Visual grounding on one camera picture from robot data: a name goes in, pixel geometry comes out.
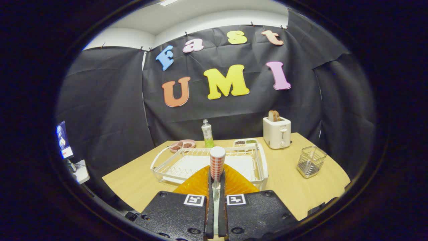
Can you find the white divided food tray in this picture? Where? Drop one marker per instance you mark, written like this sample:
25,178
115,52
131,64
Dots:
245,142

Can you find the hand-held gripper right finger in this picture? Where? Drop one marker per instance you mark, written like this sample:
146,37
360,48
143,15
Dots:
260,214

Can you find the ceiling light panel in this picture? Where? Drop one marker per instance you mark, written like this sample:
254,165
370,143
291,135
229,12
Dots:
169,2

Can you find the computer monitor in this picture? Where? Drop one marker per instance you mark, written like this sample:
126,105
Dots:
63,140

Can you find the white and green bottle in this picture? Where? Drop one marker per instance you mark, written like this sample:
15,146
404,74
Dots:
207,134

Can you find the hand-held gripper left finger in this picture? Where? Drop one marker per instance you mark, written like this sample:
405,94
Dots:
174,214

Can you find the brown bread slice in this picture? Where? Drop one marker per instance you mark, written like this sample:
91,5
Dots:
274,116

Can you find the pink plate with food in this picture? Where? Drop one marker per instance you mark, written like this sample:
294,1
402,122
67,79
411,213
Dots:
182,145

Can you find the white toaster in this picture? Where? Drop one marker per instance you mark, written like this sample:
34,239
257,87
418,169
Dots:
277,134

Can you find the white side desk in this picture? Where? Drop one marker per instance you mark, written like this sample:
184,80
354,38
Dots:
82,172

